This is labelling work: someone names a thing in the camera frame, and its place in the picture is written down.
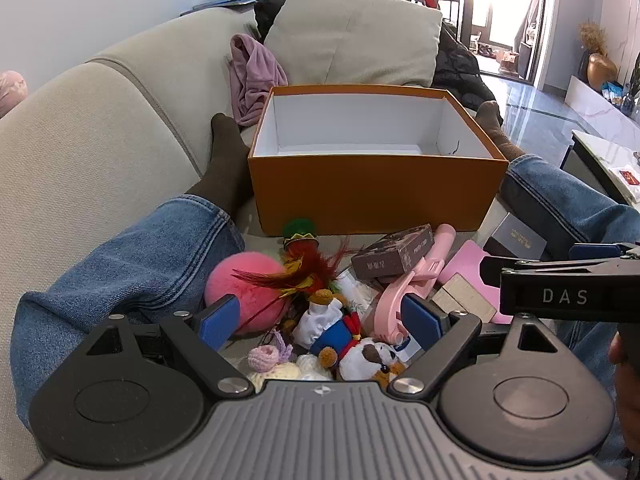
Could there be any person's left leg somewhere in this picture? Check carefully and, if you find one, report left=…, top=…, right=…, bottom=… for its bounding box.
left=10, top=195, right=246, bottom=431

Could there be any pink plastic handle tool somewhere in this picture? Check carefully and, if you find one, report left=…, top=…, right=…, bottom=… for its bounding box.
left=372, top=224, right=457, bottom=348

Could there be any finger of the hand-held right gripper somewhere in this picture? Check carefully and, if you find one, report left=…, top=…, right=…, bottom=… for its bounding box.
left=479, top=254, right=546, bottom=287
left=569, top=241, right=640, bottom=262

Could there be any white brown plush dog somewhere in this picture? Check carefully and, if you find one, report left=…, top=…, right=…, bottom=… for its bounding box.
left=337, top=337, right=407, bottom=388

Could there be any pink box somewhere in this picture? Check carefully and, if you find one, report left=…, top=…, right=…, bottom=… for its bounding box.
left=440, top=240, right=513, bottom=325

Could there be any white floral tube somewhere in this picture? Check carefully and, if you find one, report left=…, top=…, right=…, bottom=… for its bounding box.
left=336, top=267, right=383, bottom=316

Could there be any cream crochet piece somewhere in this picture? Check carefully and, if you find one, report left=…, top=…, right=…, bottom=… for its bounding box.
left=247, top=355, right=333, bottom=393

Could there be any white coffee table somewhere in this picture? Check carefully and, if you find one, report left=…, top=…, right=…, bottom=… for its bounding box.
left=560, top=130, right=640, bottom=206

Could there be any pink purple crochet flower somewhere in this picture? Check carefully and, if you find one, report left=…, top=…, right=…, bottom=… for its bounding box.
left=247, top=330, right=293, bottom=373

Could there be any purple cloth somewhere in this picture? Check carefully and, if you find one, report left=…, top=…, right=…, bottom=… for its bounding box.
left=229, top=34, right=290, bottom=127

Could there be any plush doll blue coat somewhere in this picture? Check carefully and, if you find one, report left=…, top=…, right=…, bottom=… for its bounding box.
left=292, top=289, right=362, bottom=368

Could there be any orange cardboard box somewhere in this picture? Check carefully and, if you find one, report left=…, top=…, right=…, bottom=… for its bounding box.
left=247, top=84, right=510, bottom=237

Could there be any person's right hand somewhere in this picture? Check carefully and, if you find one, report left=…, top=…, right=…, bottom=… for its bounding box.
left=609, top=332, right=640, bottom=461

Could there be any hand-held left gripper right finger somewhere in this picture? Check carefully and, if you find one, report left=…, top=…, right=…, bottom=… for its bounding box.
left=387, top=292, right=558, bottom=403

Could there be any dark brown small box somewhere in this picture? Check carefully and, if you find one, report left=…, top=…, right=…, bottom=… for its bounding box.
left=350, top=224, right=435, bottom=281

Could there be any beige box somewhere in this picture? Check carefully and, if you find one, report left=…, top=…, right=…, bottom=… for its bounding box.
left=431, top=272, right=498, bottom=323

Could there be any person's leg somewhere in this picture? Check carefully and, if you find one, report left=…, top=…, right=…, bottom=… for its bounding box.
left=10, top=195, right=246, bottom=431
left=500, top=154, right=640, bottom=466

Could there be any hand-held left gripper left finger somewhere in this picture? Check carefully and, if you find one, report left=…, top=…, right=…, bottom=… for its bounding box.
left=85, top=294, right=256, bottom=401

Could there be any dark grey box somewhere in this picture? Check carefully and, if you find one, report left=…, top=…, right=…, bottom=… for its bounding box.
left=482, top=212, right=548, bottom=263

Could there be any person's right leg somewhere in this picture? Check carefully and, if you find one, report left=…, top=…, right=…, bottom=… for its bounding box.
left=500, top=154, right=640, bottom=466

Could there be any beige cushion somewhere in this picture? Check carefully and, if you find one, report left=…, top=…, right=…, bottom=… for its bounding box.
left=263, top=0, right=444, bottom=88

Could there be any blue book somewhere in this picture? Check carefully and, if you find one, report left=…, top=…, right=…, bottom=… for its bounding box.
left=181, top=0, right=269, bottom=16

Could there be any pink cushion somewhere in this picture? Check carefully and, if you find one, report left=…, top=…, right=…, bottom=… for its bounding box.
left=0, top=71, right=28, bottom=118

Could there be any pink pompom ball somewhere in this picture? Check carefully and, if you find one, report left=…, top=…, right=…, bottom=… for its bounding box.
left=204, top=254, right=291, bottom=336

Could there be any brown sock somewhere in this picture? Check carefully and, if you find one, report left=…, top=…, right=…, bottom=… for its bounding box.
left=185, top=112, right=251, bottom=216
left=475, top=101, right=526, bottom=163

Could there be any red feather toy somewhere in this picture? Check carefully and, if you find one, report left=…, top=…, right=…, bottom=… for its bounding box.
left=232, top=217, right=351, bottom=331

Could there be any black jacket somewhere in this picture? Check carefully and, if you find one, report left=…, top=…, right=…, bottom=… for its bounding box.
left=432, top=22, right=498, bottom=111

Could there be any dried plant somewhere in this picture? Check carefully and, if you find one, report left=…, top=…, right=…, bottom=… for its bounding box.
left=579, top=21, right=608, bottom=56

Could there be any golden vase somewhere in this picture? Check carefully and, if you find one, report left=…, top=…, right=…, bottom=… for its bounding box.
left=586, top=52, right=618, bottom=92

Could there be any white cabinet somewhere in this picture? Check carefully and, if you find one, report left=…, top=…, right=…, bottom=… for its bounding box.
left=565, top=75, right=640, bottom=133

